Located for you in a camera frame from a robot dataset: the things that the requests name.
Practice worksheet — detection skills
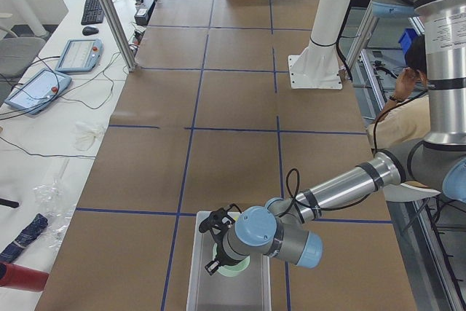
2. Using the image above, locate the red bottle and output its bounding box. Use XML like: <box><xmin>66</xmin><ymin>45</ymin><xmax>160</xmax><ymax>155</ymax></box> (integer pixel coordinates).
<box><xmin>1</xmin><ymin>262</ymin><xmax>49</xmax><ymax>292</ymax></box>

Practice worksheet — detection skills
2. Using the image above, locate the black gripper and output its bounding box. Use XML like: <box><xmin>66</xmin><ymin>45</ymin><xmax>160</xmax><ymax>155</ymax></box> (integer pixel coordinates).
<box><xmin>205</xmin><ymin>243</ymin><xmax>237</xmax><ymax>275</ymax></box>

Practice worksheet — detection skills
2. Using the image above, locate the black computer box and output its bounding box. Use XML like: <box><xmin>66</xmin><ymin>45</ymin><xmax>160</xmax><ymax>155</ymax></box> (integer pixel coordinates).
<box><xmin>134</xmin><ymin>0</ymin><xmax>155</xmax><ymax>26</ymax></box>

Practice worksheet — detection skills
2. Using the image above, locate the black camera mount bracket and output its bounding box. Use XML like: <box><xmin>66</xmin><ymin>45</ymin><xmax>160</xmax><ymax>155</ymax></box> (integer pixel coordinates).
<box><xmin>198</xmin><ymin>203</ymin><xmax>236</xmax><ymax>245</ymax></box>

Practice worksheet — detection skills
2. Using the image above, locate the teach pendant far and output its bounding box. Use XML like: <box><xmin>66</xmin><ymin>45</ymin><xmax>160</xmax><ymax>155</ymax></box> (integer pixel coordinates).
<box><xmin>55</xmin><ymin>39</ymin><xmax>103</xmax><ymax>74</ymax></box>

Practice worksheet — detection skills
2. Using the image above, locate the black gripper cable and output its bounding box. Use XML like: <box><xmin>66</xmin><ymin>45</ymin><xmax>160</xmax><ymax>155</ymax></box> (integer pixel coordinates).
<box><xmin>225</xmin><ymin>168</ymin><xmax>321</xmax><ymax>224</ymax></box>

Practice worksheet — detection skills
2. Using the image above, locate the crumpled white tissue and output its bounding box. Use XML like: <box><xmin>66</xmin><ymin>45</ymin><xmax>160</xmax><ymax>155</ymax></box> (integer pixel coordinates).
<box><xmin>74</xmin><ymin>122</ymin><xmax>106</xmax><ymax>151</ymax></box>

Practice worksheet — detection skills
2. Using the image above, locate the black computer mouse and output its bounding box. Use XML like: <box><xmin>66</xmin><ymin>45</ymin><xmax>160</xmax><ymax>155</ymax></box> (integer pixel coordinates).
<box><xmin>82</xmin><ymin>25</ymin><xmax>99</xmax><ymax>36</ymax></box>

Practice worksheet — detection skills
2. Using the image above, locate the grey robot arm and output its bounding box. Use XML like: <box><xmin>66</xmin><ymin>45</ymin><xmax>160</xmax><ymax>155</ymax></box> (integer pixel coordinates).
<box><xmin>199</xmin><ymin>0</ymin><xmax>465</xmax><ymax>274</ymax></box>

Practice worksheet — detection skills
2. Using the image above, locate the seated person in beige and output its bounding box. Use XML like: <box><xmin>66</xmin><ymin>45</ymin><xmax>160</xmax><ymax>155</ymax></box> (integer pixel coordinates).
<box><xmin>366</xmin><ymin>36</ymin><xmax>430</xmax><ymax>150</ymax></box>

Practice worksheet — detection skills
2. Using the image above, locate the clear plastic wrap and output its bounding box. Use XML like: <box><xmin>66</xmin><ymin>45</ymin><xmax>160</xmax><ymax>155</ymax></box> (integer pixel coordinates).
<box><xmin>33</xmin><ymin>158</ymin><xmax>76</xmax><ymax>252</ymax></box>

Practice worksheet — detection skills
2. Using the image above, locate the teach pendant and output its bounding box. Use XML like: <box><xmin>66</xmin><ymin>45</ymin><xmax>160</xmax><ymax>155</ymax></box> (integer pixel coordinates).
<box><xmin>5</xmin><ymin>68</ymin><xmax>72</xmax><ymax>114</ymax></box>
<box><xmin>55</xmin><ymin>39</ymin><xmax>103</xmax><ymax>74</ymax></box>

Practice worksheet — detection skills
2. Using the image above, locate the pale green ceramic bowl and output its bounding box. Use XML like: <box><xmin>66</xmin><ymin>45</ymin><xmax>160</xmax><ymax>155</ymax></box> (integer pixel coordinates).
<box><xmin>216</xmin><ymin>256</ymin><xmax>250</xmax><ymax>277</ymax></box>

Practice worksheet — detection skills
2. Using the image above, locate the teach pendant near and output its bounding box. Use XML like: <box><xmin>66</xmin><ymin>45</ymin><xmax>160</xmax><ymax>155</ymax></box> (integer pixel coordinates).
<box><xmin>5</xmin><ymin>68</ymin><xmax>72</xmax><ymax>114</ymax></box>

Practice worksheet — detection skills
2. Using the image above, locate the aluminium frame post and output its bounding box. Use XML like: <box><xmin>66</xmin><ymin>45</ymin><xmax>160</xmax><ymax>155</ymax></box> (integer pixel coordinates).
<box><xmin>99</xmin><ymin>0</ymin><xmax>137</xmax><ymax>72</ymax></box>

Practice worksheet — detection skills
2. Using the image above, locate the folded blue umbrella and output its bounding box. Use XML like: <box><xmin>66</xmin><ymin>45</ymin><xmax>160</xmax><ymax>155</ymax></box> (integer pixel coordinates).
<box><xmin>1</xmin><ymin>213</ymin><xmax>48</xmax><ymax>264</ymax></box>

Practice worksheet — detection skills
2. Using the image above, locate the black keyboard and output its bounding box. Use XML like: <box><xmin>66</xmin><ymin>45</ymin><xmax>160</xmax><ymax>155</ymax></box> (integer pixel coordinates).
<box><xmin>81</xmin><ymin>0</ymin><xmax>104</xmax><ymax>25</ymax></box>

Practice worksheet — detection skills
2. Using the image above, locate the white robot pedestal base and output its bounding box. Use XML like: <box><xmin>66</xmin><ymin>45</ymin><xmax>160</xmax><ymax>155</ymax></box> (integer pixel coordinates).
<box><xmin>288</xmin><ymin>0</ymin><xmax>350</xmax><ymax>90</ymax></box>

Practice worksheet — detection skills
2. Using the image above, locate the translucent white plastic box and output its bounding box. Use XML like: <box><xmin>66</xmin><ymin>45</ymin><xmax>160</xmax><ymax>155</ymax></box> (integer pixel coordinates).
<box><xmin>186</xmin><ymin>210</ymin><xmax>273</xmax><ymax>311</ymax></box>

